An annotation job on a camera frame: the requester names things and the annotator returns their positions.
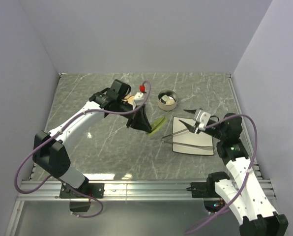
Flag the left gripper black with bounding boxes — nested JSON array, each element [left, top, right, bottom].
[[116, 98, 152, 133]]

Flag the green round lunch box lid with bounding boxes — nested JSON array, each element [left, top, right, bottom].
[[148, 116, 167, 135]]

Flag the beige round lunch box lid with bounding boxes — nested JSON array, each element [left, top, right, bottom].
[[122, 94, 135, 104]]

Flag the metal serving tongs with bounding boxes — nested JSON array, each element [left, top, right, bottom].
[[161, 129, 213, 149]]

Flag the white round bun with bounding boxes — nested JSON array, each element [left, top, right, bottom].
[[165, 98, 176, 105]]

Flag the sushi roll piece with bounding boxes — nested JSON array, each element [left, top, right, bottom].
[[161, 94, 170, 103]]

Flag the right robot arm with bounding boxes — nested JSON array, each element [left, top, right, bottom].
[[183, 109, 289, 236]]

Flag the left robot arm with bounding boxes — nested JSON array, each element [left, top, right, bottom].
[[32, 80, 152, 198]]

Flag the white square plate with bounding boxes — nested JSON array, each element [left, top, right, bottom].
[[172, 117, 214, 155]]

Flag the steel bowl far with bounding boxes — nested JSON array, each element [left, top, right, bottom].
[[158, 89, 178, 111]]

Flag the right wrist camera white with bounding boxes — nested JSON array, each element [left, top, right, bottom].
[[193, 109, 211, 131]]

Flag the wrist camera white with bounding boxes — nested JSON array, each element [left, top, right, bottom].
[[132, 85, 147, 109], [193, 109, 211, 131]]

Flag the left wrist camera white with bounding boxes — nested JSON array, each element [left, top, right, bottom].
[[132, 85, 147, 109]]

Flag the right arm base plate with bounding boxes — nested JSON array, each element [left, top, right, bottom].
[[186, 182, 219, 198]]

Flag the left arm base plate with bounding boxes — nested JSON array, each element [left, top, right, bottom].
[[59, 182, 104, 199]]

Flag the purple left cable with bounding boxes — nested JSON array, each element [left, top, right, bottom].
[[15, 80, 152, 219]]

